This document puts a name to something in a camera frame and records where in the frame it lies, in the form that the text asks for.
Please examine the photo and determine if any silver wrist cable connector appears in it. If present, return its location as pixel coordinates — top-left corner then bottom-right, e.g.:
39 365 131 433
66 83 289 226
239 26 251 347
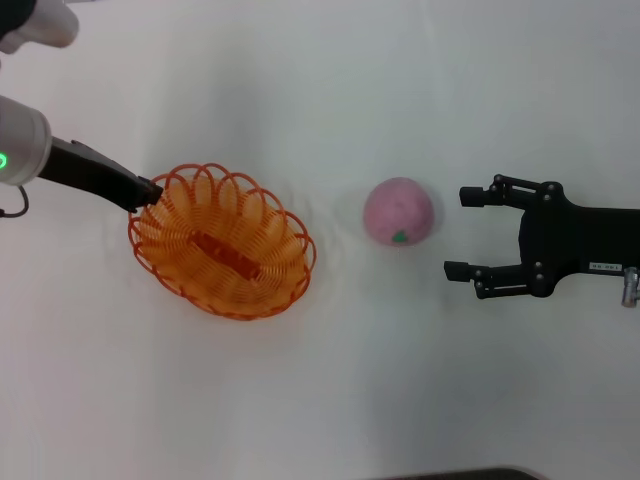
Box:
618 267 640 307

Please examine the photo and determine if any orange plastic wire basket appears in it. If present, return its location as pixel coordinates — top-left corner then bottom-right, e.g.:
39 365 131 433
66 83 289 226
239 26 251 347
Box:
127 161 317 321

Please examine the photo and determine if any pink peach with green leaf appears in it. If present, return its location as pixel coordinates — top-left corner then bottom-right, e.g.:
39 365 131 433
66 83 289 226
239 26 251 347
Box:
362 176 435 248

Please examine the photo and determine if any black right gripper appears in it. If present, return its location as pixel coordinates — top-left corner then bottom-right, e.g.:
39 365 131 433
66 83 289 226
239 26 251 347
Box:
443 173 640 301

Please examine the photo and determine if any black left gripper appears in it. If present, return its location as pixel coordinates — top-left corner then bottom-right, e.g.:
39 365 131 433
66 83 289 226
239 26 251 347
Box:
37 135 165 215

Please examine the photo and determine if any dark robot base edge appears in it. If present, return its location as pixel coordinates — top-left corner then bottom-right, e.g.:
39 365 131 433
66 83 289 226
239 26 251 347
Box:
379 465 544 480

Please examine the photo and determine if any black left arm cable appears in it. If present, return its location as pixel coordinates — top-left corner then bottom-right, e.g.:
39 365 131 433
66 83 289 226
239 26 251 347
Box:
0 183 29 219

